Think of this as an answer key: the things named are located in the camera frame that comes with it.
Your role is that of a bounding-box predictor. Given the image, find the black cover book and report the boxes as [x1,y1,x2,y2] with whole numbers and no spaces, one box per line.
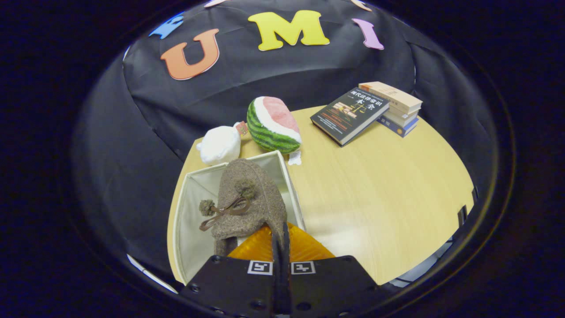
[310,87,390,147]

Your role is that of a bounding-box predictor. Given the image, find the cream cover book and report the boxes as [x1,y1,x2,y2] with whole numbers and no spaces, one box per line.
[386,106,420,127]

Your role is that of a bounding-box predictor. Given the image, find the white plush toy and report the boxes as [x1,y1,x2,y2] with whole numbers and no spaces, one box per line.
[196,121,249,167]

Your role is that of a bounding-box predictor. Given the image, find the white fabric storage box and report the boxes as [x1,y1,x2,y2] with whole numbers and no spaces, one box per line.
[172,150,306,284]

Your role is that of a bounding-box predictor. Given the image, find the watermelon slice plush toy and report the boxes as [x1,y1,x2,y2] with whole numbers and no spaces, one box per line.
[246,96,303,167]

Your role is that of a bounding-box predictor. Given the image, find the blue cover book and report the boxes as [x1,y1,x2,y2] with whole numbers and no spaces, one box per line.
[377,116,419,138]

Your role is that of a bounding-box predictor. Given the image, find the brown felt pompom shoe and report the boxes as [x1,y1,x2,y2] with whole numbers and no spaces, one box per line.
[199,159,289,257]

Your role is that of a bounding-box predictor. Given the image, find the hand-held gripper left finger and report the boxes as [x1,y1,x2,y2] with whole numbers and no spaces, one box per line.
[179,225,283,318]

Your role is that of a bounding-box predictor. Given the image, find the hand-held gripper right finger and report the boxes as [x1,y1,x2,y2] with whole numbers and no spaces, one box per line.
[282,222,384,318]

